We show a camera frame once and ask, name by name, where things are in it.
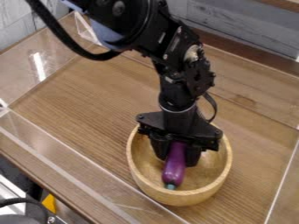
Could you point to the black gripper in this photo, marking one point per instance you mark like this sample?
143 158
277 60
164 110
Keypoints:
179 126

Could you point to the purple toy eggplant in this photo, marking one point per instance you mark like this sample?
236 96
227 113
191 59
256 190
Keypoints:
173 166

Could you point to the brown wooden bowl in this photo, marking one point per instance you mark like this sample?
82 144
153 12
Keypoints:
203 179

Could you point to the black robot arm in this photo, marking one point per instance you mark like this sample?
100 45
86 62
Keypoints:
140 25

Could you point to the yellow black device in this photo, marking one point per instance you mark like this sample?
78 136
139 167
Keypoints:
37 211

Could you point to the clear acrylic tray wall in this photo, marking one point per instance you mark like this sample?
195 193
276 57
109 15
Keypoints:
60 146

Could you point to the clear acrylic corner bracket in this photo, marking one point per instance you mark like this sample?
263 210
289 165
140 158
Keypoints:
84 29

